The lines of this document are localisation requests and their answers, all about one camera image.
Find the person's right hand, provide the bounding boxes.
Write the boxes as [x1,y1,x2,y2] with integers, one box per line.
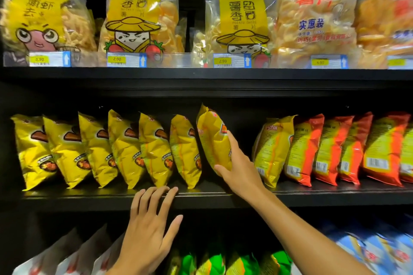
[214,131,267,205]

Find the person's left hand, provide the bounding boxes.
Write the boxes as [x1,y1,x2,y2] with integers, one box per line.
[106,186,184,275]

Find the green fries snack bag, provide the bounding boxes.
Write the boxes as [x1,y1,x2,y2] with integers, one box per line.
[260,249,294,275]
[226,254,259,275]
[169,251,197,275]
[197,252,227,275]

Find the row of plain white bags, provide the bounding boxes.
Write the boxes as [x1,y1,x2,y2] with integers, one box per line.
[13,223,126,275]

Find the row of yellow chip bags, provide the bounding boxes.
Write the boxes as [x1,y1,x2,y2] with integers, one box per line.
[11,109,204,192]

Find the black metal shelf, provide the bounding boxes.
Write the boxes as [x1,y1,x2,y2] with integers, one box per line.
[0,0,413,275]

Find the blue puffed snack bag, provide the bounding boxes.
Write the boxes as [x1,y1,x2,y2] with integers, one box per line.
[361,220,413,275]
[323,223,369,266]

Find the large clear chip bags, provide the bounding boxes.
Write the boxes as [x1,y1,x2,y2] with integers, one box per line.
[0,0,413,69]

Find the person's right forearm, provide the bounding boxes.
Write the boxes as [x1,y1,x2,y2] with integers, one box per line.
[248,186,375,275]

